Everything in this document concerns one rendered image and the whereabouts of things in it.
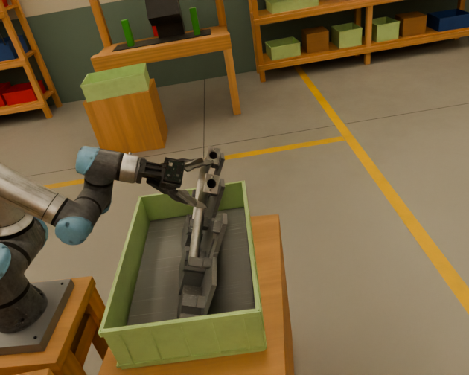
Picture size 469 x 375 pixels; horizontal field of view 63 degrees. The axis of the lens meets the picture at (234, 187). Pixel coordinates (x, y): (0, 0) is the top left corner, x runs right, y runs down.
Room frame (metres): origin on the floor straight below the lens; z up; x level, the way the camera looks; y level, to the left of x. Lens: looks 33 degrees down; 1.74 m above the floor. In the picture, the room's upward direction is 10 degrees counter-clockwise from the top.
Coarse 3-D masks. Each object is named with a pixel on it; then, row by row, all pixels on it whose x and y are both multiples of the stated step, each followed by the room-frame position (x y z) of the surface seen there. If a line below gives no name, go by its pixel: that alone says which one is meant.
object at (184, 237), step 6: (222, 156) 1.12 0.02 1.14; (222, 162) 1.11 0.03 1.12; (216, 168) 1.13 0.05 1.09; (216, 174) 1.11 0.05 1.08; (210, 198) 1.08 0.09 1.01; (210, 204) 1.06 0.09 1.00; (210, 210) 1.03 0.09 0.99; (204, 216) 1.09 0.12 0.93; (186, 222) 1.08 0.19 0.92; (186, 228) 1.05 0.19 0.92; (186, 234) 1.02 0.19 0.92; (186, 240) 0.99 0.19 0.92
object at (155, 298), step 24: (216, 216) 1.19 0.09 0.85; (240, 216) 1.16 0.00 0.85; (168, 240) 1.09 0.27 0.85; (240, 240) 1.02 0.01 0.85; (144, 264) 0.99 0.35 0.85; (168, 264) 0.97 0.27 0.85; (240, 264) 0.90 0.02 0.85; (144, 288) 0.88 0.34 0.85; (168, 288) 0.86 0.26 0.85; (216, 288) 0.82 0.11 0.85; (240, 288) 0.80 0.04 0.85; (144, 312) 0.78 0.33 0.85; (168, 312) 0.76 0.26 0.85; (216, 312) 0.73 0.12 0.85
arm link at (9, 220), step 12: (0, 204) 0.93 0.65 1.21; (0, 216) 0.93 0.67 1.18; (12, 216) 0.94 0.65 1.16; (24, 216) 0.97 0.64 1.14; (0, 228) 0.93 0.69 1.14; (12, 228) 0.93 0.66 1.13; (24, 228) 0.94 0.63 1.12; (36, 228) 0.98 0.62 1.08; (0, 240) 0.91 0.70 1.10; (12, 240) 0.91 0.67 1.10; (24, 240) 0.92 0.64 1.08; (36, 240) 0.95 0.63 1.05; (36, 252) 0.94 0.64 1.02
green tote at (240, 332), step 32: (224, 192) 1.23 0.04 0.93; (128, 256) 0.94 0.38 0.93; (128, 288) 0.86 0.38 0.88; (256, 288) 0.69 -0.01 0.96; (192, 320) 0.63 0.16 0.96; (224, 320) 0.62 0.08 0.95; (256, 320) 0.62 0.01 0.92; (128, 352) 0.64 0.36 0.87; (160, 352) 0.64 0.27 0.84; (192, 352) 0.63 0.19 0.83; (224, 352) 0.62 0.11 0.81
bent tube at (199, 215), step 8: (208, 176) 0.92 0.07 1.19; (216, 176) 0.92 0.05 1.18; (208, 184) 0.96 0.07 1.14; (216, 184) 0.91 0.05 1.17; (200, 192) 0.96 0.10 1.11; (208, 192) 0.89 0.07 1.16; (216, 192) 0.89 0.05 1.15; (200, 200) 0.96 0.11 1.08; (200, 208) 0.96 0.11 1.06; (200, 216) 0.94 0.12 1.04; (200, 224) 0.93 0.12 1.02; (192, 232) 0.91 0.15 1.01; (200, 232) 0.91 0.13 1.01; (192, 240) 0.89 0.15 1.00; (200, 240) 0.90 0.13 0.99; (192, 248) 0.87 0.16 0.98; (192, 256) 0.85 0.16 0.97
